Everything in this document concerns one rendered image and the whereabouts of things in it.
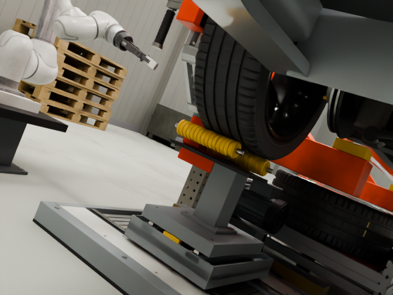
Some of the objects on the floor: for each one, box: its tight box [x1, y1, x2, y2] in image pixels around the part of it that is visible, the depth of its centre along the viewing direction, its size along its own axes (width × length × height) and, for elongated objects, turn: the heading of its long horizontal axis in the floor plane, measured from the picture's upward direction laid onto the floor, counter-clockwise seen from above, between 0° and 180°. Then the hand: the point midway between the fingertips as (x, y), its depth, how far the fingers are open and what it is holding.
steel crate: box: [146, 103, 192, 152], centre depth 828 cm, size 84×103×70 cm
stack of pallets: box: [12, 18, 129, 131], centre depth 537 cm, size 133×89×92 cm
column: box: [177, 165, 210, 209], centre depth 232 cm, size 10×10×42 cm
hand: (150, 62), depth 170 cm, fingers closed
